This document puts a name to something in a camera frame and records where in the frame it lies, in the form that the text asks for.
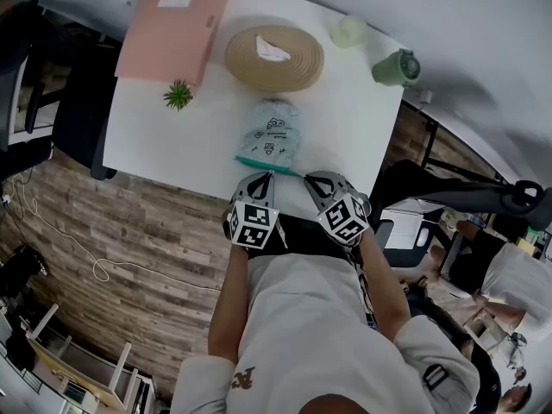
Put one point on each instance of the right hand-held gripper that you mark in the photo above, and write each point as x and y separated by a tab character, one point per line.
345	220

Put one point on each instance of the person's black shorts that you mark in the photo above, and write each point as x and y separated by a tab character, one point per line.
302	235

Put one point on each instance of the person's right forearm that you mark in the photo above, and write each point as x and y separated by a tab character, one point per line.
384	291

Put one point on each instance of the white computer mouse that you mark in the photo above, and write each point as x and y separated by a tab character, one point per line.
422	236

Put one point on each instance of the small green potted plant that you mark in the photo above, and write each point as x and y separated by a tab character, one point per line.
177	95

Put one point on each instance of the pink file box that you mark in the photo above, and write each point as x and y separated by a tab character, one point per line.
172	37

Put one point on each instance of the round woven basket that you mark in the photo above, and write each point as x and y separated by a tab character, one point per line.
276	69

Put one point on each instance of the person's white shirt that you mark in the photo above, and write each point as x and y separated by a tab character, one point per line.
319	334

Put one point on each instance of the green lidded tumbler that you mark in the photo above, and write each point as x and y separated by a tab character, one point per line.
394	68

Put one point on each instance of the person's left forearm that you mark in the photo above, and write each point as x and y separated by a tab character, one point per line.
228	309

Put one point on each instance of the black mesh office chair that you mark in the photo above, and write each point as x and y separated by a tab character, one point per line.
457	190

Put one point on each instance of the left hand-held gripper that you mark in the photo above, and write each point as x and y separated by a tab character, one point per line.
252	224

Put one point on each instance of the silver laptop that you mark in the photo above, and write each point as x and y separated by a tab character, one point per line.
403	229

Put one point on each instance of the light green printed pouch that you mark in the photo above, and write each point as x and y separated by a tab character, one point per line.
269	138

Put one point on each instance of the white wall power adapter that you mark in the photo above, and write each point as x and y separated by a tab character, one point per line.
424	96

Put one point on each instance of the translucent pale green cup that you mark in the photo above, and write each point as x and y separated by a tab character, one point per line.
348	32

